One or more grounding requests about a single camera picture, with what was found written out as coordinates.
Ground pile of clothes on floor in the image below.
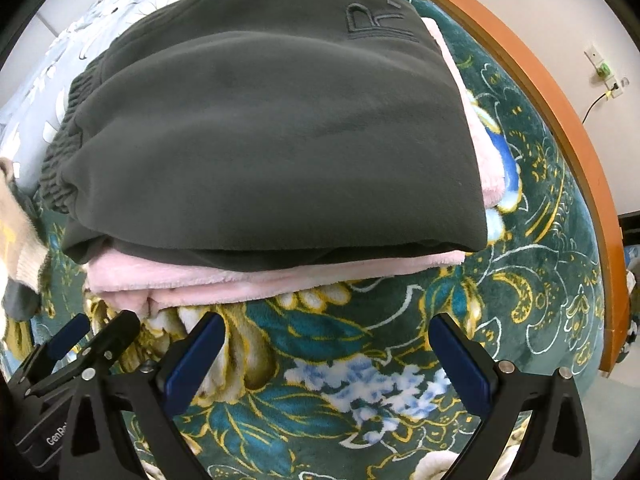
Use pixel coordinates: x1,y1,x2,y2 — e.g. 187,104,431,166
617,213,640,366

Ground teal floral bed blanket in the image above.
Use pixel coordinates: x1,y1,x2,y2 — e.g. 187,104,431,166
28,0,604,479

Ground folded pink garment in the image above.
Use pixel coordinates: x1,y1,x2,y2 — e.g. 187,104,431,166
85,18,513,318

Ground dark grey fleece pants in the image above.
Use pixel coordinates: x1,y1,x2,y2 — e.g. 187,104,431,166
40,0,487,271

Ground wall socket with green plug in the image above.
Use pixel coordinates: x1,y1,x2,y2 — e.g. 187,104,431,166
582,44,628,124

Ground light blue floral quilt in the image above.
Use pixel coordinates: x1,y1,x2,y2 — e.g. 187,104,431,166
1,0,179,195

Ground orange wooden bed frame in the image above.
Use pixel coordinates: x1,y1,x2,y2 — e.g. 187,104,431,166
431,0,629,376

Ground beige sweater with yellow letters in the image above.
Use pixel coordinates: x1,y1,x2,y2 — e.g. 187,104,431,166
1,158,50,292

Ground mustard yellow garment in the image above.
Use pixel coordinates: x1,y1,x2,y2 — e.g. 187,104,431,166
3,318,34,362

